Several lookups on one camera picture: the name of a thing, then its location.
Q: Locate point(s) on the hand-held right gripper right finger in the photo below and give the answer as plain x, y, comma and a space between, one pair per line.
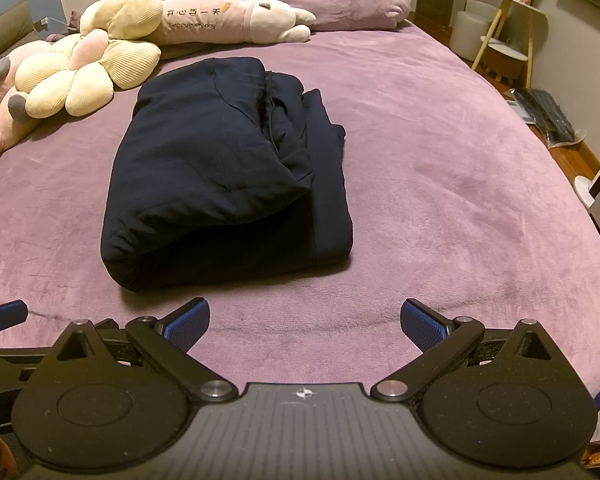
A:
422, 322

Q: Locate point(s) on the navy zip jacket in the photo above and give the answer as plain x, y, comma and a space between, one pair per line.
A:
205, 160

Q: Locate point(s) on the purple bed blanket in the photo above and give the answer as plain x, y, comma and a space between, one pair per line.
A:
430, 185

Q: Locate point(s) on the white round bin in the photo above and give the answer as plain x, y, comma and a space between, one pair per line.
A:
482, 6
472, 35

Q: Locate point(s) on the long pink rabbit plush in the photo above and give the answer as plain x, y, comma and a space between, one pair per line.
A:
205, 17

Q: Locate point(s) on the white floor stand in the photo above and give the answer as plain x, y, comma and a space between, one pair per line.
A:
585, 191

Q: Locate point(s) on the yellow-legged side table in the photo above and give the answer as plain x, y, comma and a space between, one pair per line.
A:
537, 9

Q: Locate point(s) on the olive padded headboard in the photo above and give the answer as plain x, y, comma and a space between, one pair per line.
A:
5, 30

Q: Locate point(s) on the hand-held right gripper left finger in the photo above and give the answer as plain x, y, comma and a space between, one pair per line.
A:
187, 322

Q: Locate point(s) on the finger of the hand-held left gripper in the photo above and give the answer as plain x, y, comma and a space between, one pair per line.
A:
5, 314

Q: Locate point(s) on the yellow flower plush pillow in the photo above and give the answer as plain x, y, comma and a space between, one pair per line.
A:
80, 75

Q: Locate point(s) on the round wooden storage stool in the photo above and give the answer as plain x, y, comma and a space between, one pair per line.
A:
502, 62

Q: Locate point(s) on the pink plush with grey hooves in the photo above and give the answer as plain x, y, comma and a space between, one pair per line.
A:
0, 125

